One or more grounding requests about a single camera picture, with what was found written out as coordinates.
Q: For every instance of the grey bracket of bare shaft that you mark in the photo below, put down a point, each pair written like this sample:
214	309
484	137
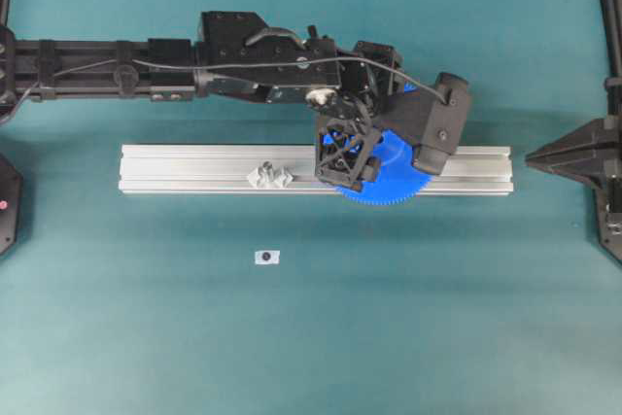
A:
268	178

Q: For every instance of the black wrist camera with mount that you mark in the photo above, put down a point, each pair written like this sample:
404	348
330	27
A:
431	125

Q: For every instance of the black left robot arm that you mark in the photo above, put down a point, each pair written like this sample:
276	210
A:
237	55

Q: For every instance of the silver aluminium extrusion rail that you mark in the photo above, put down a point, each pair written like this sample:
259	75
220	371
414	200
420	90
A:
223	169

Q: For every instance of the large blue gear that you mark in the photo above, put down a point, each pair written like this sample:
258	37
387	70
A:
397	179

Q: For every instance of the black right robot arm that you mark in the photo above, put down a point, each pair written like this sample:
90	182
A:
591	156

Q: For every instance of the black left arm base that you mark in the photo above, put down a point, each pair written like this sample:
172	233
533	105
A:
11	190

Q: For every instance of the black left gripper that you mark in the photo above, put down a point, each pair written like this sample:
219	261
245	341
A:
345	139

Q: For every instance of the black frame post right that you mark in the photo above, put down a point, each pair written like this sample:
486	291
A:
611	10

